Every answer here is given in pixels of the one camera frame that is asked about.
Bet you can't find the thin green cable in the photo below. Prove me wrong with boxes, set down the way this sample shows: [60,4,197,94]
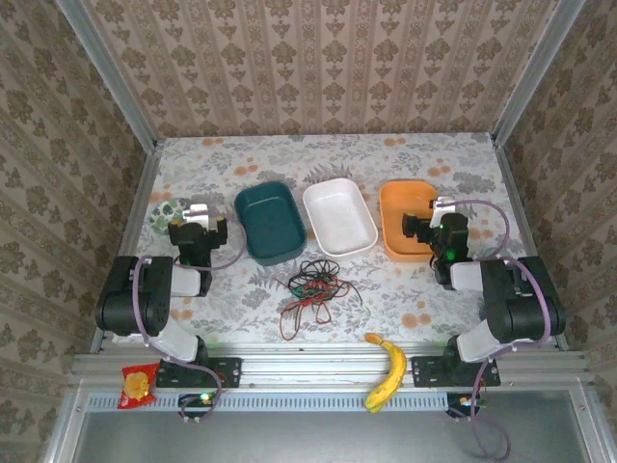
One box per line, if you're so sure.
[287,281,339,304]

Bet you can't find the thin red cable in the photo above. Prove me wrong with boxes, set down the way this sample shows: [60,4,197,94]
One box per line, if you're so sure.
[279,262,351,341]

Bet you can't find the orange plastic tray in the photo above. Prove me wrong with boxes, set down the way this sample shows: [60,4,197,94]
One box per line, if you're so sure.
[379,179,447,264]

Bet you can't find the leaf pattern bowl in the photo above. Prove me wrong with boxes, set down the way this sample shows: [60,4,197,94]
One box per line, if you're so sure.
[148,196,192,237]

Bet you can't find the dark green plastic tray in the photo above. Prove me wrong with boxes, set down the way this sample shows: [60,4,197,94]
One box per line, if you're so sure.
[233,180,309,267]

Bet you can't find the white plastic tray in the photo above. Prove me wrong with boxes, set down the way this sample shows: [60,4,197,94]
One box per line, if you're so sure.
[302,177,379,257]

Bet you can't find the yellow banana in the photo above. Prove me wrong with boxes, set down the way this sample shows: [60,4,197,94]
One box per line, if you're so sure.
[363,332,409,415]

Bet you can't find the red snack packet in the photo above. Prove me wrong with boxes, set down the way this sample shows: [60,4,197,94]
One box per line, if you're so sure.
[118,362,161,410]

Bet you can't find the grey metal panel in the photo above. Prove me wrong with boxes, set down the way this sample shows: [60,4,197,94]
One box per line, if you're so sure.
[45,385,617,463]

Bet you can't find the aluminium table side rail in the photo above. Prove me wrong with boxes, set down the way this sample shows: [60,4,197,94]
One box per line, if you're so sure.
[491,134,571,352]
[90,144,163,353]

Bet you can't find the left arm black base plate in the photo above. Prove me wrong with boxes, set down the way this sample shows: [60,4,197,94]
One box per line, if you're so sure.
[156,356,243,390]

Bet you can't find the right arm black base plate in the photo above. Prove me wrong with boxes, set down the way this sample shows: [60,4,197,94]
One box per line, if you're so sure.
[410,355,501,389]

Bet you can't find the aluminium frame post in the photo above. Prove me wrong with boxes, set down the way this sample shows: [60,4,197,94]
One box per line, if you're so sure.
[490,0,588,146]
[55,0,159,151]

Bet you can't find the aluminium mounting rail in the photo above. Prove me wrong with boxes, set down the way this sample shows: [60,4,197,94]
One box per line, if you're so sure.
[71,342,592,390]

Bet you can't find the grey slotted cable duct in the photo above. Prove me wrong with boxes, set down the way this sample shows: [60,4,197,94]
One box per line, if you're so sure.
[86,391,483,413]

